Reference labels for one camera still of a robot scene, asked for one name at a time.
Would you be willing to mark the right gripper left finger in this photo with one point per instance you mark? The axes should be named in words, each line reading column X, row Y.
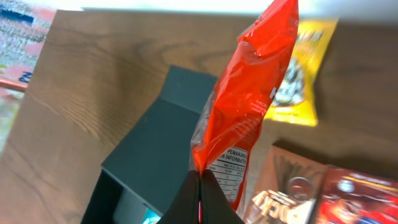
column 185, row 206

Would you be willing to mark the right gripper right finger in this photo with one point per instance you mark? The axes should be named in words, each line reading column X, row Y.
column 215, row 209

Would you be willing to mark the teal Chunkies cookie box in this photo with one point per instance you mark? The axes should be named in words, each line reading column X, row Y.
column 150, row 217

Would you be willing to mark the black gift box with lid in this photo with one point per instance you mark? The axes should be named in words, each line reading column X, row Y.
column 148, row 166

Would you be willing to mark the red Hacks candy bag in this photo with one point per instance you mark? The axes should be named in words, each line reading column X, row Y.
column 231, row 120

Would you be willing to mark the yellow Hacks candy bag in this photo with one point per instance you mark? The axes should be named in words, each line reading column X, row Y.
column 295, row 100

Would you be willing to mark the brown Pocky box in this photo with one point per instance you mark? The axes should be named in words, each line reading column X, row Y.
column 287, row 189

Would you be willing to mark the red Hello Panda box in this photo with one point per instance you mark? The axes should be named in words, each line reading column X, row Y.
column 352, row 197

